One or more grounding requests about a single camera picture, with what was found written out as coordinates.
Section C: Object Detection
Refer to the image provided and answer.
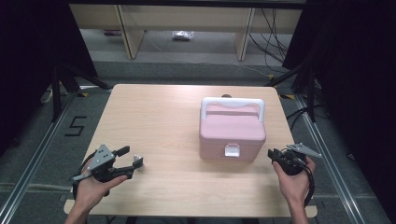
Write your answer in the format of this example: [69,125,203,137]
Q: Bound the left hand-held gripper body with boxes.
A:
[71,143,134,184]

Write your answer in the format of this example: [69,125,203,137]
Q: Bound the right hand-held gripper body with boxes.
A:
[274,143,323,176]

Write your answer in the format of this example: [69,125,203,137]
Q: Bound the pink storage box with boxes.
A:
[199,96,267,163]

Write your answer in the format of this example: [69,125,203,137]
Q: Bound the person's right hand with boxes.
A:
[272,155,318,207]

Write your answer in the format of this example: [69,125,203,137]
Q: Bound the person's left hand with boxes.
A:
[73,159,129,216]

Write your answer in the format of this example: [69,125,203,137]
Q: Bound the black metal stand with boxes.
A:
[50,63,112,123]
[264,62,318,123]

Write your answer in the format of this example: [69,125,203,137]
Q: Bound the black curtain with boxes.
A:
[0,0,98,157]
[281,0,396,224]

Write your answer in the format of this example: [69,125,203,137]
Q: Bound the clear plastic bag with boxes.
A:
[172,30,195,41]

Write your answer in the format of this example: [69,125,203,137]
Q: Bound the beige wooden desk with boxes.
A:
[68,3,303,62]

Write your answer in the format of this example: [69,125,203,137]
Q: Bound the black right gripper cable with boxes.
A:
[297,158,316,208]

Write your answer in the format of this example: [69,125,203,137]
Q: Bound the aluminium floor rail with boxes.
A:
[293,94,367,224]
[0,92,78,224]

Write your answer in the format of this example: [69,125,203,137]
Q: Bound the black cable by stand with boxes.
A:
[285,105,312,132]

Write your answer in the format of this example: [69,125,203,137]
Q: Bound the white floor cable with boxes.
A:
[232,62,272,78]

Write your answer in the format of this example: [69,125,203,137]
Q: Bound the black floor cables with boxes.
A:
[248,8,290,75]

